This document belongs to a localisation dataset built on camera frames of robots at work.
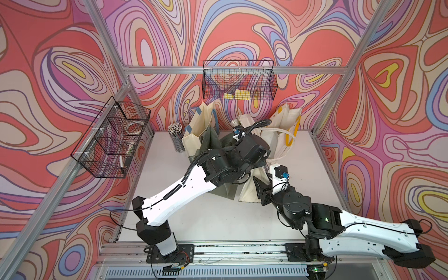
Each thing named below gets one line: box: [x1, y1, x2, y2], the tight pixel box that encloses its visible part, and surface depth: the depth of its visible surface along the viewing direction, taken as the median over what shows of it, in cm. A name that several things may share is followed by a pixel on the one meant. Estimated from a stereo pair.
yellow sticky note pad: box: [234, 89, 251, 100], surface depth 86 cm
